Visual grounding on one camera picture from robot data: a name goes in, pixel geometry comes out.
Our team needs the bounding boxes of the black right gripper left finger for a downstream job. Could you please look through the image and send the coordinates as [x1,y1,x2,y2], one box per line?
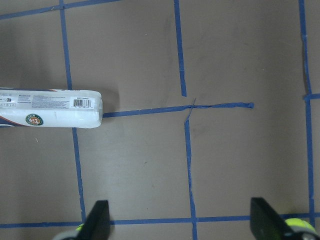
[54,200,111,240]

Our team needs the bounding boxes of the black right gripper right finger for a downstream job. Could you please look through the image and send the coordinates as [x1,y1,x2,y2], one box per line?
[250,197,320,240]

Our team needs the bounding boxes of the white tennis ball can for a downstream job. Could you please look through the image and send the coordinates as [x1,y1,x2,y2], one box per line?
[0,87,103,129]

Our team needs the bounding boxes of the tennis ball near right base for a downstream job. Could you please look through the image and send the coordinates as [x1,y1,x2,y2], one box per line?
[285,218,317,234]

